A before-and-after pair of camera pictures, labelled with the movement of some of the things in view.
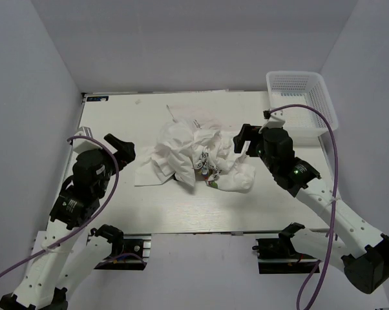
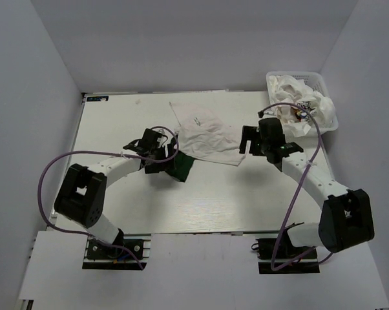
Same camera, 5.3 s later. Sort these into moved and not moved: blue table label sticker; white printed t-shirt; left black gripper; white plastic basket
Moved: white printed t-shirt; left black gripper
Not moved: blue table label sticker; white plastic basket
